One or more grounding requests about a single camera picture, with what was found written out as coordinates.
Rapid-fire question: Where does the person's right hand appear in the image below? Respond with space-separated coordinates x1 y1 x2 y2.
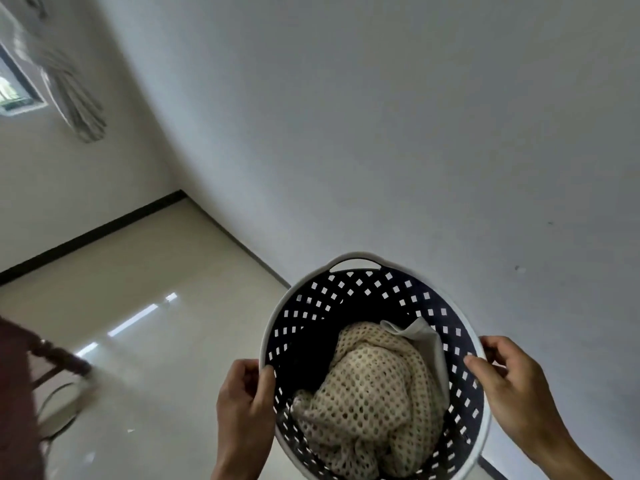
463 336 569 451

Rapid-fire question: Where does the person's left hand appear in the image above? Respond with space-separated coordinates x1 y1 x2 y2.
216 359 277 464

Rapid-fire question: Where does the dark blue perforated laundry basket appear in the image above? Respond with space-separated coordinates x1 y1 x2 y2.
258 252 487 480

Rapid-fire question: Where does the person's left forearm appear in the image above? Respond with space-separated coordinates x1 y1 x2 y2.
210 456 271 480

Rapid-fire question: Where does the person's right forearm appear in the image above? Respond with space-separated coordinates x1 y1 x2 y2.
530 426 640 480

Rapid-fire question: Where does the light grey cloth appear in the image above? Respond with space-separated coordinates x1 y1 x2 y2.
380 317 450 410

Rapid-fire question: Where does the cream mesh knit cloth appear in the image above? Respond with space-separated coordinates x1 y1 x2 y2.
291 322 447 480

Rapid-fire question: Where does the dark brown wooden furniture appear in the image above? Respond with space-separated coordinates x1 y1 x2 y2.
0 315 94 480

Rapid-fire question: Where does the grey striped curtain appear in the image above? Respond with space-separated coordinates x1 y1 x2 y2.
0 0 109 144

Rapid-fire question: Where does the black curved cable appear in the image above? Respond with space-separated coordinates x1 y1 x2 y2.
36 381 85 444

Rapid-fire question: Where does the window with white frame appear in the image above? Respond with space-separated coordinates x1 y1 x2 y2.
0 44 49 116

